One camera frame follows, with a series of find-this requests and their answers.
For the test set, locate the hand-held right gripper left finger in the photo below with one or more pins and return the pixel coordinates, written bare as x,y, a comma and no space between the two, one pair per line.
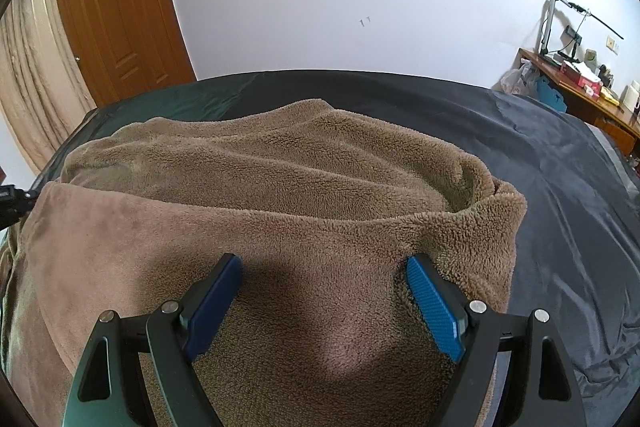
212,307

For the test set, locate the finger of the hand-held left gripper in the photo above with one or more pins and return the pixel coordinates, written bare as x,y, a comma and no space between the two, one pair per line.
12,207

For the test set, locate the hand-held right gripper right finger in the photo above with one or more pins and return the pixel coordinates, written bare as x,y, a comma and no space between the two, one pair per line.
434,307

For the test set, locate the brown fleece garment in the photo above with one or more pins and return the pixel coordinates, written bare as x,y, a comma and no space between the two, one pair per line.
310,187

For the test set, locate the beige curtain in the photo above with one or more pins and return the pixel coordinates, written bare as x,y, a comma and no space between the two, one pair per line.
35,72

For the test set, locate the dark bed sheet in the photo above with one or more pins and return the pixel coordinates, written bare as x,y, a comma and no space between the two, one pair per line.
575,207

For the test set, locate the panelled wooden door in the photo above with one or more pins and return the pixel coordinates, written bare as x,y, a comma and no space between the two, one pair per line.
120,7

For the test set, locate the blue cardboard box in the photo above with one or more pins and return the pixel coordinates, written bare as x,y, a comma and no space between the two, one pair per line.
552,96

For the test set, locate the wooden desk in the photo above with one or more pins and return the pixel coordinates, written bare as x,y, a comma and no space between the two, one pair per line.
582,94

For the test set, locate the red box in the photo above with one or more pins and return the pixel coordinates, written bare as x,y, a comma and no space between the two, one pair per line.
580,76

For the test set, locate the yellow packet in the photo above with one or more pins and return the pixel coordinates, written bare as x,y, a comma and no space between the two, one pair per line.
610,96

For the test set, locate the small beige desk item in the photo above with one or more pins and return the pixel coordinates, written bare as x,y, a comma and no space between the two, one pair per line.
591,57

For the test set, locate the desk lamp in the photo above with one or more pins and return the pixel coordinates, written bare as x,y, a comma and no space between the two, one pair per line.
548,22

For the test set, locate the wall outlet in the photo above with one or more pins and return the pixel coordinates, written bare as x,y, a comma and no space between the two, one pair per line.
612,44

